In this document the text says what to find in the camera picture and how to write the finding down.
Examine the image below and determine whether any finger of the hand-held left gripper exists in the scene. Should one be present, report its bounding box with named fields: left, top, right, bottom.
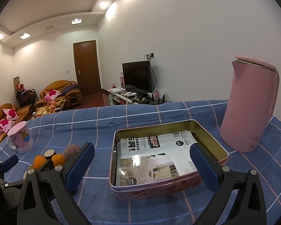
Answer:
left=0, top=155, right=25, bottom=193

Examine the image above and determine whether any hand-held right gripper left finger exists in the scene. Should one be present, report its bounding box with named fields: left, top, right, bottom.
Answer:
left=17, top=142, right=95, bottom=225

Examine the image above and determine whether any black router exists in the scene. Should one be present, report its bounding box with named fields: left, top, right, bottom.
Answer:
left=150, top=94, right=167, bottom=105

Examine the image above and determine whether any dark pile of bags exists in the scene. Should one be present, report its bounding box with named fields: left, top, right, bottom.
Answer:
left=15, top=88, right=39, bottom=108

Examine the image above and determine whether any round purple-brown fruit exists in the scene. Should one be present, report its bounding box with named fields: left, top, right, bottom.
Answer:
left=64, top=145, right=81, bottom=161

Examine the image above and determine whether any pink electric kettle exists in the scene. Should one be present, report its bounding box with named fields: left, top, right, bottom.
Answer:
left=220, top=55, right=280, bottom=153

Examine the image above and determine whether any pink floral cushion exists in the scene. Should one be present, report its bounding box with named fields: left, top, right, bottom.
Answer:
left=44, top=89, right=61, bottom=101
left=2, top=108, right=18, bottom=121
left=0, top=119, right=16, bottom=139

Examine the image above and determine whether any orange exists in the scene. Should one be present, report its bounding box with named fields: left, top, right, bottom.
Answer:
left=33, top=155, right=47, bottom=170
left=51, top=153, right=66, bottom=167

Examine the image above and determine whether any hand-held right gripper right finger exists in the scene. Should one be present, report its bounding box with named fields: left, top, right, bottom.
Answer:
left=189, top=143, right=267, bottom=225

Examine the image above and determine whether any pink cartoon mug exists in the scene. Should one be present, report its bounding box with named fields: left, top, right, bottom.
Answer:
left=7, top=121, right=34, bottom=154

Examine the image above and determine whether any black power cable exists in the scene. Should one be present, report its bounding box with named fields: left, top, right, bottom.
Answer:
left=149, top=58, right=159, bottom=92

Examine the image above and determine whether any brown leather armchair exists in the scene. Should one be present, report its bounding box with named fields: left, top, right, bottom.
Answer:
left=34, top=80, right=82, bottom=110

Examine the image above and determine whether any brown wooden door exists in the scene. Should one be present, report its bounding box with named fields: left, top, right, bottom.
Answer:
left=73, top=40, right=102, bottom=97

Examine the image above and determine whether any brown leather sofa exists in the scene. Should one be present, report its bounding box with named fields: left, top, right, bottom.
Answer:
left=0, top=103, right=34, bottom=150

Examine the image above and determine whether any printed paper leaflet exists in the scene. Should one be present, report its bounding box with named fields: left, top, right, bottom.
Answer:
left=116, top=130, right=200, bottom=187

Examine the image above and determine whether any pink tin box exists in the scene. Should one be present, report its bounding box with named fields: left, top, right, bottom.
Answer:
left=108, top=119, right=229, bottom=201

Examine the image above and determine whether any small brown cylinder cake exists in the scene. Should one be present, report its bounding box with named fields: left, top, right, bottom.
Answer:
left=43, top=149, right=55, bottom=161

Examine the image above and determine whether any blue plaid tablecloth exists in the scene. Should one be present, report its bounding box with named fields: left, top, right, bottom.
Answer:
left=0, top=100, right=281, bottom=225

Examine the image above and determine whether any white television stand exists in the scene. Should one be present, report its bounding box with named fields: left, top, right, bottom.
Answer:
left=108, top=88, right=171, bottom=106

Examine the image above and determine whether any coffee table with snacks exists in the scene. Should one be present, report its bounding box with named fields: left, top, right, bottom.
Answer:
left=34, top=100, right=66, bottom=118

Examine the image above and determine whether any black television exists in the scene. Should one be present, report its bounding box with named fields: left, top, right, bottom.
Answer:
left=122, top=61, right=152, bottom=93

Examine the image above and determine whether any purple blanket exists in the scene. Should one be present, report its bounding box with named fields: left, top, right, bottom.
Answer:
left=61, top=85, right=79, bottom=94

